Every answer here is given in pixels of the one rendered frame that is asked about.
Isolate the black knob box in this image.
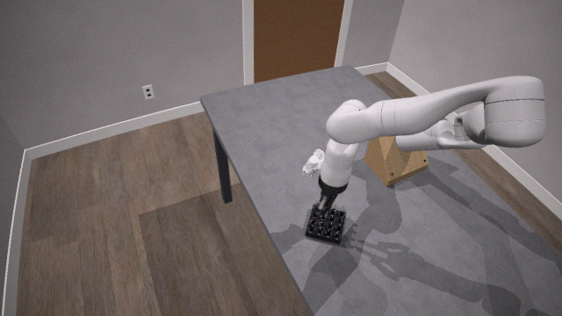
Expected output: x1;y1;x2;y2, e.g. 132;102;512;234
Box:
305;205;346;245

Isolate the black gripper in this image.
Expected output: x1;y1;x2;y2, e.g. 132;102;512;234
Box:
315;176;349;218

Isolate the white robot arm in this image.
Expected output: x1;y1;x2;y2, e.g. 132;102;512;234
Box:
302;75;545;187

